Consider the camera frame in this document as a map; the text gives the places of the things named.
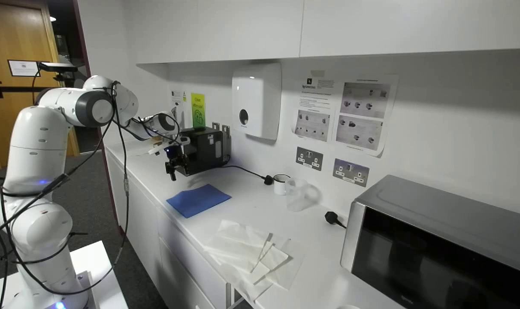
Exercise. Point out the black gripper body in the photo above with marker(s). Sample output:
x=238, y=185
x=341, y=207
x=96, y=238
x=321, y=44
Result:
x=173, y=155

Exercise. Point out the blue placemat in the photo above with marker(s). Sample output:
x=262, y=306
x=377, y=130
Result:
x=199, y=200

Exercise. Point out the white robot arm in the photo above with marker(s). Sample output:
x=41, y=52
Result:
x=37, y=143

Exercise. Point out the black coffee machine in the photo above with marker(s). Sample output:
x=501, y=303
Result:
x=204, y=150

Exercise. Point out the green yellow poster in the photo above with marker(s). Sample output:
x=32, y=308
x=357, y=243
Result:
x=197, y=111

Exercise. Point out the white base cabinet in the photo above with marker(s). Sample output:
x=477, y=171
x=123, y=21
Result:
x=149, y=229

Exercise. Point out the white paper towel dispenser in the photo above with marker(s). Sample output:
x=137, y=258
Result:
x=252, y=104

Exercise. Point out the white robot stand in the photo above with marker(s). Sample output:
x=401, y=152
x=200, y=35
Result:
x=96, y=276

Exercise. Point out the white laminated notice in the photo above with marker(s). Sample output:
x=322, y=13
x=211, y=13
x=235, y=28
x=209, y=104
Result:
x=362, y=114
x=312, y=109

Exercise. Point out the black microwave plug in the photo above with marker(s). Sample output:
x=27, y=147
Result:
x=331, y=217

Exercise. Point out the white door sign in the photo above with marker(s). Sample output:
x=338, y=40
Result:
x=22, y=68

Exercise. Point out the wooden door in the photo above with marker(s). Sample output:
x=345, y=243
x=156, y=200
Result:
x=15, y=35

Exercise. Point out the silver microwave oven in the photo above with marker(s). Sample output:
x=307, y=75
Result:
x=441, y=246

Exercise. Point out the steel wall socket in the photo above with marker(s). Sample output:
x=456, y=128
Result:
x=309, y=159
x=214, y=126
x=224, y=130
x=350, y=173

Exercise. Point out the black camera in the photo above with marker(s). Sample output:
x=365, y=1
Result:
x=56, y=66

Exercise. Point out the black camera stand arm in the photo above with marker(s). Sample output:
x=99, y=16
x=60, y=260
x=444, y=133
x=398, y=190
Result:
x=12, y=88

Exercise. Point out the white wall cabinet unit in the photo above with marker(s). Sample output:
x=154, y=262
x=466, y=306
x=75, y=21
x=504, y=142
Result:
x=327, y=27

